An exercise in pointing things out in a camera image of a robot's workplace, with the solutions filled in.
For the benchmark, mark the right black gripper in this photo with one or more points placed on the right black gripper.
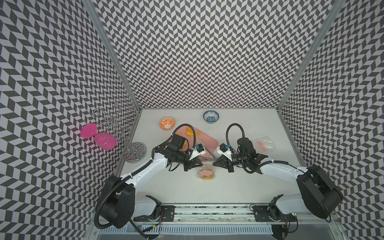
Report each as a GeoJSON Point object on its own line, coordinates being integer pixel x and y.
{"type": "Point", "coordinates": [228, 163]}

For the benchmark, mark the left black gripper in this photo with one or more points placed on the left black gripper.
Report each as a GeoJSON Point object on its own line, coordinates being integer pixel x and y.
{"type": "Point", "coordinates": [191, 164]}

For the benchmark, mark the clear resealable bag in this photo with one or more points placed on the clear resealable bag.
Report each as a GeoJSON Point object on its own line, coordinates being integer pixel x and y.
{"type": "Point", "coordinates": [205, 171]}
{"type": "Point", "coordinates": [265, 144]}

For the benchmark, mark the metal tongs white tips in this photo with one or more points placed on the metal tongs white tips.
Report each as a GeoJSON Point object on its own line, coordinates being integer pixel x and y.
{"type": "Point", "coordinates": [211, 154]}

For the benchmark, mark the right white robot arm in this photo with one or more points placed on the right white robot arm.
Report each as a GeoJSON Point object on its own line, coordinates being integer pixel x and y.
{"type": "Point", "coordinates": [318, 194]}

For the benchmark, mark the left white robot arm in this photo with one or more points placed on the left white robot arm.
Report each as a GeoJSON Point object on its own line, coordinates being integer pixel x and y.
{"type": "Point", "coordinates": [118, 203]}

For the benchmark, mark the pink plastic tray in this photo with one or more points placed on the pink plastic tray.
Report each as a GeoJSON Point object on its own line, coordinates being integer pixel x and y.
{"type": "Point", "coordinates": [201, 138]}

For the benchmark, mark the orange patterned small bowl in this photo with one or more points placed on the orange patterned small bowl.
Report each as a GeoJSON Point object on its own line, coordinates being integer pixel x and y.
{"type": "Point", "coordinates": [167, 123]}

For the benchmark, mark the blue patterned small bowl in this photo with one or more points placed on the blue patterned small bowl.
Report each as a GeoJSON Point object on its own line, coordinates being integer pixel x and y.
{"type": "Point", "coordinates": [211, 116]}

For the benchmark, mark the pink round disc lower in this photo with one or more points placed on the pink round disc lower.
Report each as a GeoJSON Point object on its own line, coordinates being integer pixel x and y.
{"type": "Point", "coordinates": [105, 141]}

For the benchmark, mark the pink round disc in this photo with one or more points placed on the pink round disc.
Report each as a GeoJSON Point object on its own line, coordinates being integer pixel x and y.
{"type": "Point", "coordinates": [88, 131]}
{"type": "Point", "coordinates": [105, 141]}

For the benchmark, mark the pink round disc upper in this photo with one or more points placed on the pink round disc upper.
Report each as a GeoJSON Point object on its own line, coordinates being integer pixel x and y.
{"type": "Point", "coordinates": [88, 131]}

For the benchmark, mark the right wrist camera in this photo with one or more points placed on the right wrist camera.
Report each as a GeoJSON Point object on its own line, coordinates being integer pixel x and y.
{"type": "Point", "coordinates": [224, 150]}

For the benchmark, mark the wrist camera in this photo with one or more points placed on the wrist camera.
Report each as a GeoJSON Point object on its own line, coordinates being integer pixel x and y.
{"type": "Point", "coordinates": [197, 151]}
{"type": "Point", "coordinates": [224, 150]}

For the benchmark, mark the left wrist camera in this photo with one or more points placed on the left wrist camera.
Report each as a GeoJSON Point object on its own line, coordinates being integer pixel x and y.
{"type": "Point", "coordinates": [197, 151]}

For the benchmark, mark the metal base rail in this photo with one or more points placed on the metal base rail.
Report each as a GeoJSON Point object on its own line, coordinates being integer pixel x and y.
{"type": "Point", "coordinates": [235, 220]}

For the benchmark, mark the wire spiral stand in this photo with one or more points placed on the wire spiral stand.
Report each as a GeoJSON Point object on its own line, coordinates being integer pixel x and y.
{"type": "Point", "coordinates": [133, 152]}

